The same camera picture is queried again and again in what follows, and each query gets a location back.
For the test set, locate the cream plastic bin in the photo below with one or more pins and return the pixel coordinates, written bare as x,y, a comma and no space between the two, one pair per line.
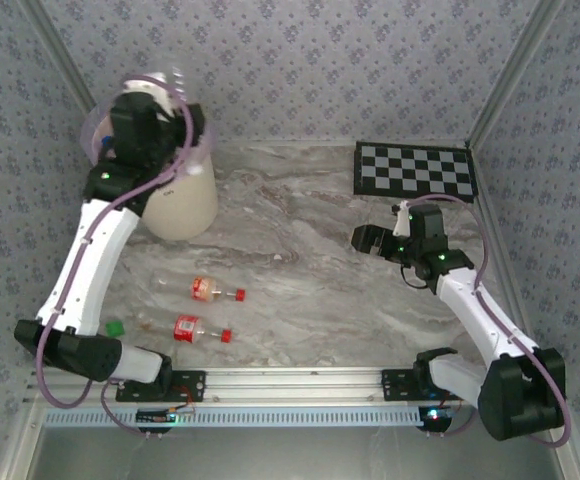
185,210

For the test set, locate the red cap orange label bottle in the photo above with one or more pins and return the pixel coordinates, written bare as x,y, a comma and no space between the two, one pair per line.
204,289

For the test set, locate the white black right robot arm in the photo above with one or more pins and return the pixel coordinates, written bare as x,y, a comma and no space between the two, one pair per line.
485,315

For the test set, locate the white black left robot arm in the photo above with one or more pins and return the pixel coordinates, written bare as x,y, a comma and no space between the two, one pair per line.
85,270

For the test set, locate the pink plastic bin liner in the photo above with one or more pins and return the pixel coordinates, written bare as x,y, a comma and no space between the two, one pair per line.
90,132

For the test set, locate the black grey checkerboard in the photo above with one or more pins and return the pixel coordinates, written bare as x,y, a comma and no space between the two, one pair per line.
420,172

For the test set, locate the black controller board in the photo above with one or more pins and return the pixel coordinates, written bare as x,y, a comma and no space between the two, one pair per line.
435,419
157,417

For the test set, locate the green block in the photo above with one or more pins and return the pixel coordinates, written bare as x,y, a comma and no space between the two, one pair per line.
115,328

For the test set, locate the grey metal lower panel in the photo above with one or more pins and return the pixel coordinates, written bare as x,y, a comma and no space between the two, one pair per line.
290,455

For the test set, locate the aluminium side rail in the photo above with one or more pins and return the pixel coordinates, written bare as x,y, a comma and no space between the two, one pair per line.
500,235

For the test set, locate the aluminium frame post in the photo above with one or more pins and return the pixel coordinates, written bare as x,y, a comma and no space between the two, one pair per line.
510,75
50,35

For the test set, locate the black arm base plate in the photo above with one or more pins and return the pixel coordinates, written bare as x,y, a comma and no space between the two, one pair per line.
190,385
395,385

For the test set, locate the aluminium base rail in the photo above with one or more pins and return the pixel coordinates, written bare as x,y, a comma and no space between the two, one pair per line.
290,385

